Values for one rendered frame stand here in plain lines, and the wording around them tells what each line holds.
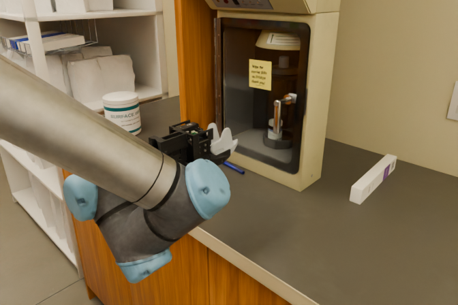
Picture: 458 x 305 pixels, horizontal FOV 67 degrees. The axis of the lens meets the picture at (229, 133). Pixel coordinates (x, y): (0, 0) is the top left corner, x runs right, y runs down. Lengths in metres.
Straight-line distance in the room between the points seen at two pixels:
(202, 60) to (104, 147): 0.73
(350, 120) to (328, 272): 0.71
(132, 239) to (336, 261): 0.44
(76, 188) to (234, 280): 0.48
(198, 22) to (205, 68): 0.14
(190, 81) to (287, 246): 0.56
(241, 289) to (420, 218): 0.47
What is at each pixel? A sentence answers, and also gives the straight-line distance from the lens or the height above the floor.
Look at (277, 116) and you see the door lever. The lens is 0.88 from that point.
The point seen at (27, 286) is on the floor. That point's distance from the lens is 2.29.
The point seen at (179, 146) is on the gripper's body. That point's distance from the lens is 0.64.
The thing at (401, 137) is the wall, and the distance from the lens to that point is 1.30.
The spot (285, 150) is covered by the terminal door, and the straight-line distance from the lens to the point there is 0.96.
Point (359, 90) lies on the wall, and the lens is 1.31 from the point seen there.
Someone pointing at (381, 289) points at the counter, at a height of 0.94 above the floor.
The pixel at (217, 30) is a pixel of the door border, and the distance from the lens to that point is 1.04.
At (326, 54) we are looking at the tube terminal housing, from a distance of 0.93.
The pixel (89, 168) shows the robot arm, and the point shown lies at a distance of 0.42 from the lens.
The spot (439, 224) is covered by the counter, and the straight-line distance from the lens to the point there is 1.00.
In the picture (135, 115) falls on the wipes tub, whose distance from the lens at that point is 1.38.
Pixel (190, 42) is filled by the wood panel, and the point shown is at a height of 1.32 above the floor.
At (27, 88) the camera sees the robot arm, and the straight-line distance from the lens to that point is 0.40.
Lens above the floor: 1.46
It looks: 22 degrees down
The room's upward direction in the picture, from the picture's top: straight up
